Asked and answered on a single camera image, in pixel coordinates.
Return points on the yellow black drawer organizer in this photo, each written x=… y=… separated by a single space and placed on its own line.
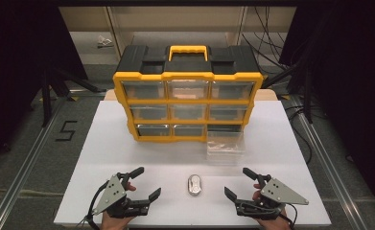
x=188 y=66

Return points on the person's left hand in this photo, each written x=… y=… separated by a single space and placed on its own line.
x=113 y=223

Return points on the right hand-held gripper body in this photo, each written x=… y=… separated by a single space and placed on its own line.
x=282 y=195

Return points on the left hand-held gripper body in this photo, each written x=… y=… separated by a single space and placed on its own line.
x=113 y=193

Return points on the aluminium floor rail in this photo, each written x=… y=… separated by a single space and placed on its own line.
x=22 y=174
x=332 y=166

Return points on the black curtain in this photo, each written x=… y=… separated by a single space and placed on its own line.
x=351 y=80
x=12 y=64

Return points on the black metal stand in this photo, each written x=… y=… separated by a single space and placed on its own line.
x=47 y=96
x=307 y=96

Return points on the person's right hand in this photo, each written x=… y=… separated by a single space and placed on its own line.
x=273 y=224

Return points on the beige shelf unit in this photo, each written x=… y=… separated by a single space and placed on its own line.
x=175 y=22

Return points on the clear plastic drawer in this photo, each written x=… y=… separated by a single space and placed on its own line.
x=225 y=150

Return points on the crumpled white paper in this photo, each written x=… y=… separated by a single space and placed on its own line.
x=104 y=41

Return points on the small silver metal object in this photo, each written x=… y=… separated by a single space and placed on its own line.
x=194 y=185

